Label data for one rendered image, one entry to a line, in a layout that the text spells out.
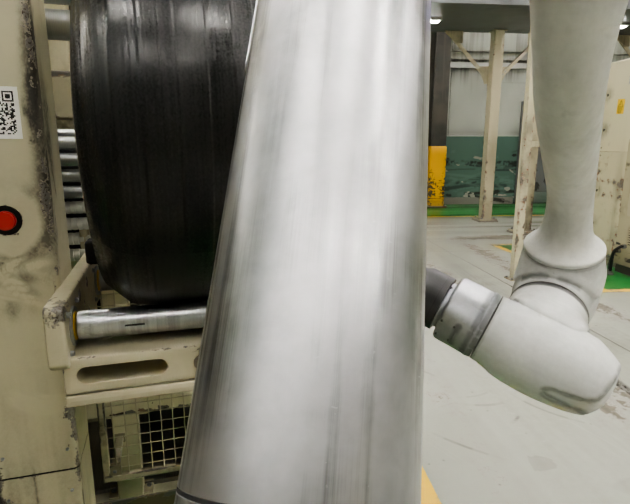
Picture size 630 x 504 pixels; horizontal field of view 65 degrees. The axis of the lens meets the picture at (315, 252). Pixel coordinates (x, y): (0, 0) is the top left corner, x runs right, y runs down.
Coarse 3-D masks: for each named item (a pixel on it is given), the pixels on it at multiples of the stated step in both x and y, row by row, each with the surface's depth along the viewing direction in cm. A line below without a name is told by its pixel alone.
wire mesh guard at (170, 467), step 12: (84, 240) 118; (180, 396) 133; (168, 408) 133; (156, 420) 132; (144, 432) 132; (132, 444) 132; (108, 456) 130; (108, 468) 130; (144, 468) 134; (156, 468) 134; (168, 468) 135; (108, 480) 131; (120, 480) 132
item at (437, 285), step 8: (432, 272) 65; (440, 272) 65; (432, 280) 64; (440, 280) 64; (448, 280) 64; (432, 288) 63; (440, 288) 63; (448, 288) 63; (432, 296) 63; (440, 296) 62; (432, 304) 63; (440, 304) 63; (432, 312) 63; (432, 320) 64
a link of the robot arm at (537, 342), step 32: (544, 288) 64; (512, 320) 59; (544, 320) 59; (576, 320) 59; (480, 352) 61; (512, 352) 58; (544, 352) 57; (576, 352) 56; (608, 352) 58; (512, 384) 60; (544, 384) 57; (576, 384) 56; (608, 384) 55
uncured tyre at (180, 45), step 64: (128, 0) 60; (192, 0) 62; (128, 64) 58; (192, 64) 60; (128, 128) 59; (192, 128) 61; (128, 192) 61; (192, 192) 63; (128, 256) 67; (192, 256) 69
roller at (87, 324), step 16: (160, 304) 80; (176, 304) 80; (192, 304) 80; (80, 320) 75; (96, 320) 76; (112, 320) 76; (128, 320) 77; (144, 320) 78; (160, 320) 78; (176, 320) 79; (192, 320) 80; (80, 336) 75; (96, 336) 76; (112, 336) 78
